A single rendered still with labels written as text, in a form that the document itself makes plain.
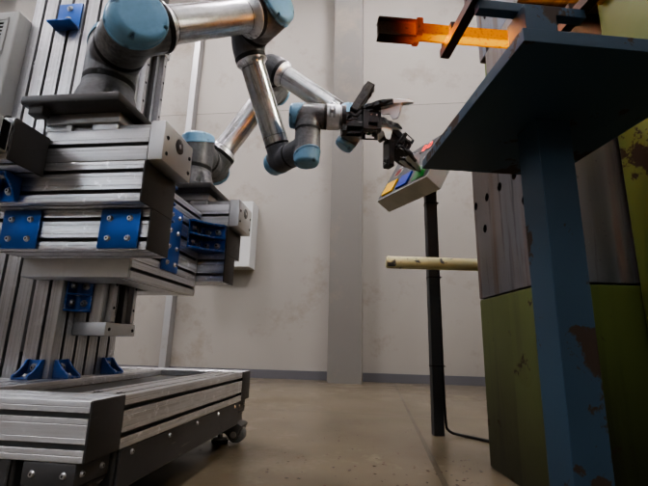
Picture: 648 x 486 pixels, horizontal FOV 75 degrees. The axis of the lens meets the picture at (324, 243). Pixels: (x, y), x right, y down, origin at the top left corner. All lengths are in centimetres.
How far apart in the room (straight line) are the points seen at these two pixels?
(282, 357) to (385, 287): 120
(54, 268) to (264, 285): 325
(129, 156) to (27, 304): 49
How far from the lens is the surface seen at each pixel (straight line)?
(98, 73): 114
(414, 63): 511
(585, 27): 162
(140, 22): 105
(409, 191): 178
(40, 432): 83
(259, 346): 424
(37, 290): 126
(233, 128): 171
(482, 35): 106
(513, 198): 121
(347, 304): 383
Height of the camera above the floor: 32
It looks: 14 degrees up
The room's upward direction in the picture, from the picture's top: 1 degrees clockwise
